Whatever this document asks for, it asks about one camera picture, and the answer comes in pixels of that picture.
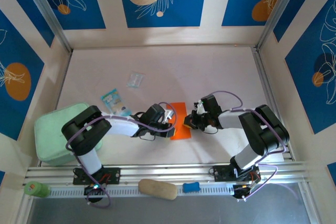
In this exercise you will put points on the orange paper sheet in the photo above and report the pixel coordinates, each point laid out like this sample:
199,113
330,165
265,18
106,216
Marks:
182,132

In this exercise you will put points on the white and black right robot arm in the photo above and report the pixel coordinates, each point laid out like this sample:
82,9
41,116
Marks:
231,120

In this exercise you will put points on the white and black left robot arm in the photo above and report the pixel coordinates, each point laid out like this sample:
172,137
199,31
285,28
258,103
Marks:
122,127

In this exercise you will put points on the blue and white snack packet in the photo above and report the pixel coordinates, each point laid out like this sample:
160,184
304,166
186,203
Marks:
114,102

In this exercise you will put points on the clear plastic packet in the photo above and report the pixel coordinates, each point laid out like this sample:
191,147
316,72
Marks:
136,79

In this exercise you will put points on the tan oval sponge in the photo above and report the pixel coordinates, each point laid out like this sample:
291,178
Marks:
157,189

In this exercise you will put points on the blue bone-shaped sponge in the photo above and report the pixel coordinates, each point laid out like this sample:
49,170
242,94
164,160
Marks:
191,187

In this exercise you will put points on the mint green zip pouch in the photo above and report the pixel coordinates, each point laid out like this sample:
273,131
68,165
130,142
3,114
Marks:
47,140

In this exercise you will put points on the green bottle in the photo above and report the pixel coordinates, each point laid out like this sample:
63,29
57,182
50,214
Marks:
36,189

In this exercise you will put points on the aluminium mounting rail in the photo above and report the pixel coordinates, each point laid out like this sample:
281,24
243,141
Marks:
162,172

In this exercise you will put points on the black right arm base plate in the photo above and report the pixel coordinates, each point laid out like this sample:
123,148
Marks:
220,172

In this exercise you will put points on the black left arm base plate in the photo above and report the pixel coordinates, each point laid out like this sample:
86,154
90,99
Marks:
115,175

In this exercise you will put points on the aluminium table side rail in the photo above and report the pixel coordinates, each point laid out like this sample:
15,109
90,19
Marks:
263,77

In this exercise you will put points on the aluminium frame post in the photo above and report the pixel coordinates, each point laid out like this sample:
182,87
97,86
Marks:
44,6
281,3

